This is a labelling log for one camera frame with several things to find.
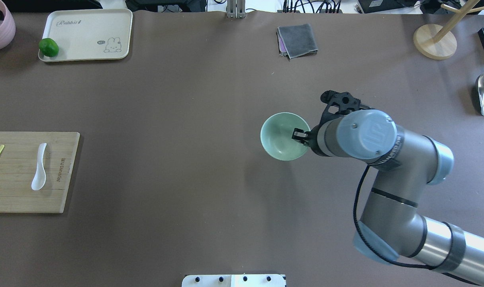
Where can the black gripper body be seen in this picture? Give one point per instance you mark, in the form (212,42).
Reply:
(314,140)

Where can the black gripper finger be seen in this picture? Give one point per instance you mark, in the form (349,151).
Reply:
(300,139)
(299,133)

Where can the light green bowl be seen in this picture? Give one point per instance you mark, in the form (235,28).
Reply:
(276,136)

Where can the white ceramic spoon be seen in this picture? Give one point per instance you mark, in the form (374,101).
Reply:
(40,176)

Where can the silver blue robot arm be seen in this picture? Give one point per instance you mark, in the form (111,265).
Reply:
(390,226)

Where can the grey folded cloth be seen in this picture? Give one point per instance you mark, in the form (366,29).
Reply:
(296,41)

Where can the wooden mug tree stand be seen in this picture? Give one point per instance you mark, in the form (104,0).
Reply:
(438,42)

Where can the cream rabbit tray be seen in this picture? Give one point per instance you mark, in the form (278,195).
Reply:
(96,34)

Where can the green lime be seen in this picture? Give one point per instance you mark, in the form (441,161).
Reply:
(48,47)

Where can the bamboo cutting board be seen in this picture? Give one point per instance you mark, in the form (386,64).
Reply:
(18,165)

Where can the aluminium frame post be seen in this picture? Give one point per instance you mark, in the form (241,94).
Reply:
(236,9)

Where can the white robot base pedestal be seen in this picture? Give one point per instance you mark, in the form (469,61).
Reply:
(235,280)

